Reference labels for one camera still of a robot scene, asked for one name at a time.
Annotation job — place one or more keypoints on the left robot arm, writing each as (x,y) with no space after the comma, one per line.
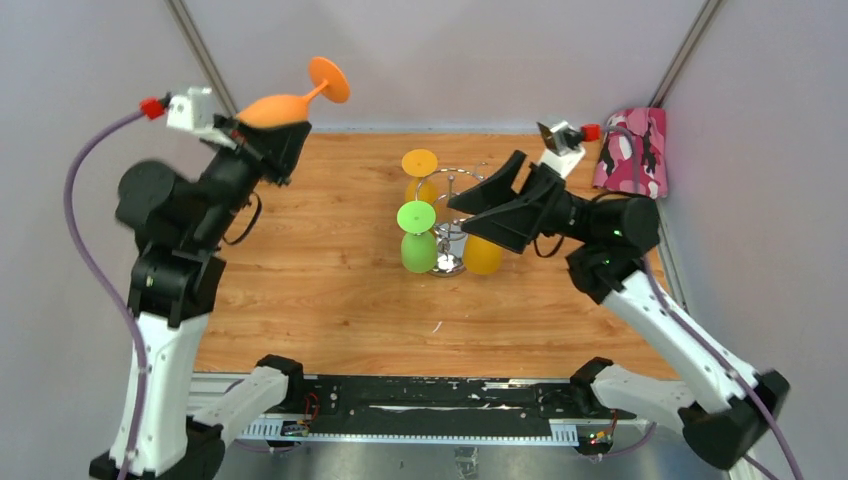
(179,226)

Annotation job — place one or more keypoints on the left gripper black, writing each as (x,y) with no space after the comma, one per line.
(277,149)

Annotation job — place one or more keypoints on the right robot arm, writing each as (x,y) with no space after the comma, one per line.
(720,404)

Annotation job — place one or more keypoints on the yellow wine glass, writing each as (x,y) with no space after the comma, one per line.
(481,256)
(418,164)

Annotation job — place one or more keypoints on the pink camouflage cloth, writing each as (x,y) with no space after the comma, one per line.
(632,158)

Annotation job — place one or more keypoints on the aluminium frame rail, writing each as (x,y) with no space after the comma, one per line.
(280,429)

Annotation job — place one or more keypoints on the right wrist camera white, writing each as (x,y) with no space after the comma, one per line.
(563,146)

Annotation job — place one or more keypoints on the green wine glass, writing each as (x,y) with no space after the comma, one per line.
(419,246)

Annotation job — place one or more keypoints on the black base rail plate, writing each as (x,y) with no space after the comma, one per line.
(442,407)

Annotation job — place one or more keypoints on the yellow wine glass front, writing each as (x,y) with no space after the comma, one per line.
(481,256)

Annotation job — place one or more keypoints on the chrome wine glass rack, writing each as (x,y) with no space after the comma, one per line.
(438,188)

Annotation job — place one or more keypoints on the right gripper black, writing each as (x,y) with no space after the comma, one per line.
(515,225)

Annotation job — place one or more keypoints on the yellow wine glass rear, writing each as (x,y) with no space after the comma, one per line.
(418,164)

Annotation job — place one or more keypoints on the orange wine glass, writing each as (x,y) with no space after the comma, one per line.
(283,109)

